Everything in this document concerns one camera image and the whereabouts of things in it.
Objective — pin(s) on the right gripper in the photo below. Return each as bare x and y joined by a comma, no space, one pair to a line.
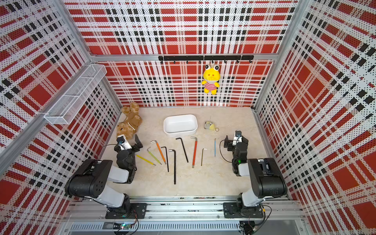
230,142

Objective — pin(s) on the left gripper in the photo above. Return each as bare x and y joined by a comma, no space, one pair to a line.
134,147

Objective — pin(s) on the blue hex key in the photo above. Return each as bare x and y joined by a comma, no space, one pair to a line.
214,148

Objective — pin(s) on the thin olive hex key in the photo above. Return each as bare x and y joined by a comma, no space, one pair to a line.
202,155

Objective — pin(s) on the red hex key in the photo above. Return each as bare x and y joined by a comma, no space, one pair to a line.
195,150

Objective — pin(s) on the long black hex key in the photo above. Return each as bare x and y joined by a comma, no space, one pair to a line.
175,176

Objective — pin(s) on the black medium hex key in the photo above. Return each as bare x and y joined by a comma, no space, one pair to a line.
183,146

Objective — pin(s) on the white plastic storage box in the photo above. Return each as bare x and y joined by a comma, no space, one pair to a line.
180,125

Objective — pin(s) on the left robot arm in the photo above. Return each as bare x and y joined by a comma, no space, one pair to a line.
90,181

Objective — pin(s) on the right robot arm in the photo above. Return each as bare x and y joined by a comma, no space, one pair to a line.
266,180

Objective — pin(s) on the green hex key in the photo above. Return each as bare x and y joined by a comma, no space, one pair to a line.
155,158

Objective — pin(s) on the orange hex key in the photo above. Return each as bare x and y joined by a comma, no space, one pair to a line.
160,151

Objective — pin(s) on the yellow hex key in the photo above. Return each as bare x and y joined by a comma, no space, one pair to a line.
145,160

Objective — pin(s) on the thin black hex key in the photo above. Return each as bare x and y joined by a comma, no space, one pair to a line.
166,157

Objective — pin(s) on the brown teddy bear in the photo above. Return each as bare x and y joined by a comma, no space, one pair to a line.
131,123

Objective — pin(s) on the yellow frog plush toy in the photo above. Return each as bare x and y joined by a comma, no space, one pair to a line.
211,78

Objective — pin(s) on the green circuit board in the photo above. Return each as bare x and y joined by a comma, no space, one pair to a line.
122,226

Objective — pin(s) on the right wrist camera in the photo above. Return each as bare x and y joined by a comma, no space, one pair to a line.
237,137

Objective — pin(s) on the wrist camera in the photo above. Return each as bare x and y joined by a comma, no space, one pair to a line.
122,143
237,137

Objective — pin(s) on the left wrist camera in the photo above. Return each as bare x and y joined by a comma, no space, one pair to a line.
122,143

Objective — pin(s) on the small yellow keychain toy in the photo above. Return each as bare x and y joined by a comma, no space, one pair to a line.
210,126

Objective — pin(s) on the white wire mesh basket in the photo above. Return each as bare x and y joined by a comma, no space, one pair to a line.
69,104

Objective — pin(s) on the black hook rail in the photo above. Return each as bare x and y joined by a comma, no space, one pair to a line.
188,58

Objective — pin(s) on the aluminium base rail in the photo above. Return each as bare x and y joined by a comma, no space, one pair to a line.
187,215

